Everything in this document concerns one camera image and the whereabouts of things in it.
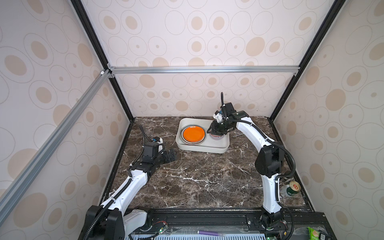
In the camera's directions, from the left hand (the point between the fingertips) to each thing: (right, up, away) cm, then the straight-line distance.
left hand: (174, 150), depth 83 cm
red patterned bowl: (+26, +7, +17) cm, 32 cm away
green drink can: (+61, -18, -8) cm, 65 cm away
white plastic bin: (+21, +1, +20) cm, 29 cm away
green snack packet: (+67, -38, -14) cm, 78 cm away
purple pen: (+15, -37, -13) cm, 42 cm away
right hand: (+20, +11, +8) cm, 24 cm away
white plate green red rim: (+8, +3, +17) cm, 19 cm away
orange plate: (+11, +9, +22) cm, 26 cm away
